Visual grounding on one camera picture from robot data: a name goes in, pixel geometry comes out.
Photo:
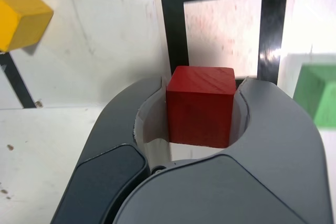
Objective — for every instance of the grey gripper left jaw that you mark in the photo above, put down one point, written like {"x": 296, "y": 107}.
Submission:
{"x": 105, "y": 155}

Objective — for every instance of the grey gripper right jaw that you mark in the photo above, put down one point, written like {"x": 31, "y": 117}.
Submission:
{"x": 262, "y": 176}

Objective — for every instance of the red cube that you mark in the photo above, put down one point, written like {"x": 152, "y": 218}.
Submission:
{"x": 199, "y": 108}

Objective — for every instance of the green cube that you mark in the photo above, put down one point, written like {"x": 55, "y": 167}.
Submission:
{"x": 315, "y": 90}

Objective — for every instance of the yellow cube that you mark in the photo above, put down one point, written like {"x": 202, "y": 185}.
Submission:
{"x": 23, "y": 19}

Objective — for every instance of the black tape square outline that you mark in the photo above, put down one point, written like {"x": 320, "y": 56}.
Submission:
{"x": 173, "y": 24}

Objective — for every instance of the black tape strip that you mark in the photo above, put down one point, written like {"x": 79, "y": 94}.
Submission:
{"x": 18, "y": 82}

